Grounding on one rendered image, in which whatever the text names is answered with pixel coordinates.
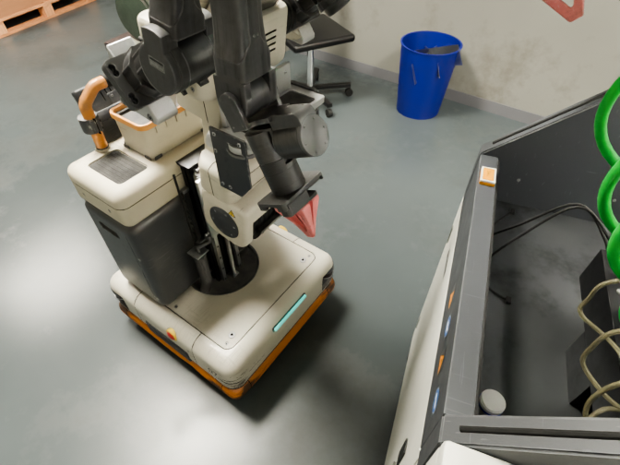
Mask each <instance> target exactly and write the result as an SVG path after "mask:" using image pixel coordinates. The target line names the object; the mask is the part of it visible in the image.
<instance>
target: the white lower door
mask: <svg viewBox="0 0 620 465"><path fill-rule="evenodd" d="M461 207H462V205H461ZM461 207H460V210H459V214H458V217H457V218H456V221H455V224H454V225H452V228H451V231H450V233H449V236H448V238H447V247H446V249H445V252H444V255H443V257H442V259H441V262H440V265H439V267H438V270H437V273H436V275H435V279H434V282H433V285H432V287H431V290H430V292H429V295H428V297H427V300H426V303H425V306H424V308H423V312H422V314H421V316H420V317H419V319H418V322H417V325H416V330H415V333H414V335H413V340H412V344H411V351H410V356H409V360H408V364H407V368H406V373H405V376H404V381H403V386H402V390H401V394H400V398H399V406H398V410H397V414H396V419H395V422H394V427H393V431H392V436H391V439H390V444H389V448H388V453H387V460H386V465H415V464H416V463H417V461H418V458H419V452H420V450H421V442H422V436H423V427H424V421H425V415H426V410H427V405H428V400H429V394H430V388H431V383H432V378H433V372H434V367H435V357H436V352H437V346H438V341H439V335H440V329H441V325H442V319H443V314H444V308H445V302H446V298H447V287H448V282H449V276H450V271H451V266H452V260H453V255H454V249H455V244H456V239H457V233H458V227H459V218H460V213H461Z"/></svg>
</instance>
